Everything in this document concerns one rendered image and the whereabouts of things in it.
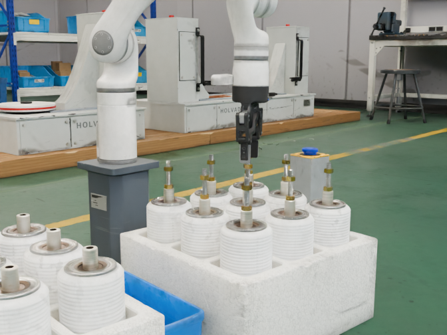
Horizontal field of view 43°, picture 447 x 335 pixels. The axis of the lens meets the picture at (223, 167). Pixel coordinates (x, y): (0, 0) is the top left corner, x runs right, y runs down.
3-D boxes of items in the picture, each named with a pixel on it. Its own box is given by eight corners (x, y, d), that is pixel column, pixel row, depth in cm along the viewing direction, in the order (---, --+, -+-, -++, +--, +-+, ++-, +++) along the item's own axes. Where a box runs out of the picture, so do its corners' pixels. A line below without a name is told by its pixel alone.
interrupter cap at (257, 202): (265, 200, 125) (265, 197, 125) (266, 209, 118) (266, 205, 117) (229, 199, 125) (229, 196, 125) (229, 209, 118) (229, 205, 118)
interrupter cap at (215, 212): (194, 221, 108) (194, 218, 108) (179, 212, 115) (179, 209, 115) (230, 217, 112) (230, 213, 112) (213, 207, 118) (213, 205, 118)
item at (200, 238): (192, 312, 110) (191, 222, 107) (174, 294, 119) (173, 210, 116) (237, 304, 115) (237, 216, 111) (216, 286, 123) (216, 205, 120)
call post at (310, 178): (287, 272, 151) (289, 155, 145) (304, 265, 155) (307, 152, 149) (307, 280, 145) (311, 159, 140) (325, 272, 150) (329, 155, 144)
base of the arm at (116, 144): (91, 161, 141) (88, 92, 138) (121, 157, 148) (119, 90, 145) (115, 166, 135) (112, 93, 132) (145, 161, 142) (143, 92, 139)
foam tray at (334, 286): (122, 311, 127) (119, 232, 124) (248, 268, 153) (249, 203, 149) (243, 384, 99) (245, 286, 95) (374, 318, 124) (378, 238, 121)
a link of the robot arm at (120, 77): (106, 24, 141) (108, 95, 145) (86, 22, 133) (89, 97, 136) (140, 24, 139) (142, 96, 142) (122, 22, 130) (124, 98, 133)
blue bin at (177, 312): (70, 334, 117) (68, 278, 114) (118, 318, 124) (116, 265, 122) (157, 398, 95) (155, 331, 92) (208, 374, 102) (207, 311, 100)
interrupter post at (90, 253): (79, 268, 84) (78, 247, 83) (94, 264, 86) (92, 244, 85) (87, 273, 82) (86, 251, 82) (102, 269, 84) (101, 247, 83)
